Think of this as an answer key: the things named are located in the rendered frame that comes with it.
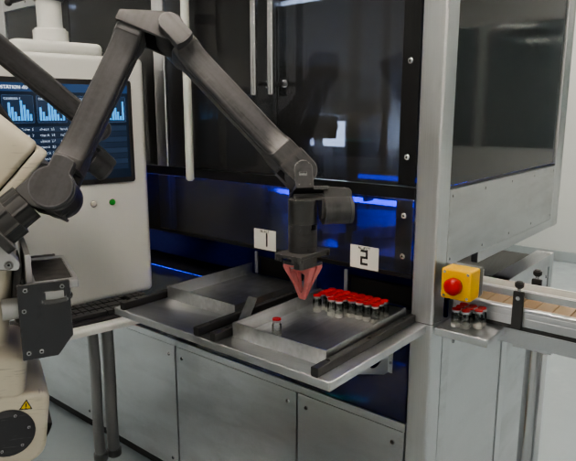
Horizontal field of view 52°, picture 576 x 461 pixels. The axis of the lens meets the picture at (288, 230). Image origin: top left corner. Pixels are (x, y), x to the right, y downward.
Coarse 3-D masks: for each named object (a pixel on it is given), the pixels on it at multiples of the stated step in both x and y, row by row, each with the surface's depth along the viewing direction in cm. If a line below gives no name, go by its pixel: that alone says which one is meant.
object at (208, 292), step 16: (224, 272) 178; (240, 272) 184; (176, 288) 160; (192, 288) 169; (208, 288) 171; (224, 288) 171; (240, 288) 171; (256, 288) 171; (272, 288) 171; (288, 288) 162; (192, 304) 156; (208, 304) 152; (224, 304) 148; (240, 304) 148
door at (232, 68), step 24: (168, 0) 184; (192, 0) 177; (216, 0) 171; (240, 0) 165; (264, 0) 160; (192, 24) 179; (216, 24) 172; (240, 24) 166; (264, 24) 161; (216, 48) 174; (240, 48) 168; (264, 48) 162; (168, 72) 189; (240, 72) 169; (264, 72) 163; (168, 96) 190; (192, 96) 183; (264, 96) 165; (168, 120) 192; (216, 120) 178; (216, 144) 180; (240, 144) 173; (216, 168) 181; (240, 168) 175; (264, 168) 169
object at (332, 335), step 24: (264, 312) 142; (288, 312) 149; (312, 312) 150; (240, 336) 133; (264, 336) 128; (288, 336) 134; (312, 336) 134; (336, 336) 134; (360, 336) 128; (312, 360) 121
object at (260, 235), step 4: (256, 232) 173; (260, 232) 172; (264, 232) 171; (268, 232) 170; (272, 232) 169; (256, 236) 173; (260, 236) 172; (264, 236) 171; (268, 236) 170; (272, 236) 169; (256, 240) 174; (260, 240) 173; (264, 240) 171; (268, 240) 171; (272, 240) 169; (256, 244) 174; (260, 244) 173; (264, 244) 172; (268, 244) 171; (272, 244) 170; (260, 248) 173; (264, 248) 172; (268, 248) 171; (272, 248) 170
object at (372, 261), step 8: (352, 248) 152; (360, 248) 150; (368, 248) 149; (376, 248) 148; (352, 256) 152; (368, 256) 149; (376, 256) 148; (352, 264) 153; (360, 264) 151; (368, 264) 150; (376, 264) 148
